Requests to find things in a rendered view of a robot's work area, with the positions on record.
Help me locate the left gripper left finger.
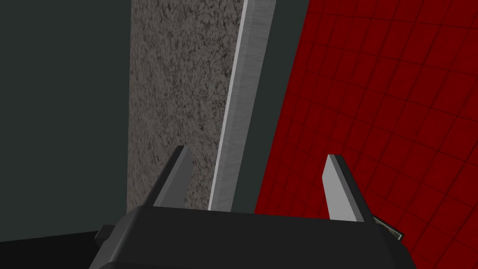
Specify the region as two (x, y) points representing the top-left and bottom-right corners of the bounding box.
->
(141, 145), (195, 209)

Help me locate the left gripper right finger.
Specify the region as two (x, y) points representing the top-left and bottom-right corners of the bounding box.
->
(321, 154), (374, 223)

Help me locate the grey textured door leaf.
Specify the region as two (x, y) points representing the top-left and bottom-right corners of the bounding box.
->
(127, 0), (248, 212)

